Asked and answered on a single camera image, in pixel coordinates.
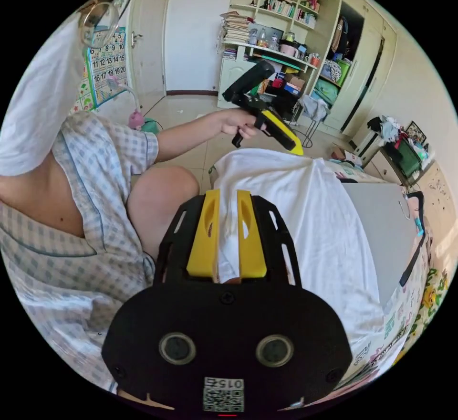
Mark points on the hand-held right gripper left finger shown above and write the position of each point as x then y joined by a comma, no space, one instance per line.
203,237

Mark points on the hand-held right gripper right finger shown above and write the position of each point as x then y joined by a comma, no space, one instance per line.
252,248

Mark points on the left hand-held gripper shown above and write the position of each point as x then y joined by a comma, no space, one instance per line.
252,105

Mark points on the white short sleeve shirt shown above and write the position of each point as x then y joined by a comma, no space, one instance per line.
304,212

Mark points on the person's left forearm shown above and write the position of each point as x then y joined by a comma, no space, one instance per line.
186,137

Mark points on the person's left hand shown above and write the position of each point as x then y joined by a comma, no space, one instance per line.
234,123

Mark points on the stool with grey cloth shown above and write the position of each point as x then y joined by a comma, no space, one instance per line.
313,108

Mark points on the white shelf with books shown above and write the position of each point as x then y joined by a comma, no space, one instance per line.
272,33

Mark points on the cream wardrobe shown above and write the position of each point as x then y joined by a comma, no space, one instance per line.
361,69

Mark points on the low cabinet with clothes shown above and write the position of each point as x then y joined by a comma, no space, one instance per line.
397,148

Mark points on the white door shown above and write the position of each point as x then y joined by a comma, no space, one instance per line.
198,37

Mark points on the grey folding board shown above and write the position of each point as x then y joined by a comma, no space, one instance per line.
379,234

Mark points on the person's body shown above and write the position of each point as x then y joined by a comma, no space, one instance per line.
71,248

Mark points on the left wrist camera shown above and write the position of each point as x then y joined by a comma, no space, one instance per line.
250,80

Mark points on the colourful wall chart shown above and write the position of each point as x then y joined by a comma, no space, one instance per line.
107,69

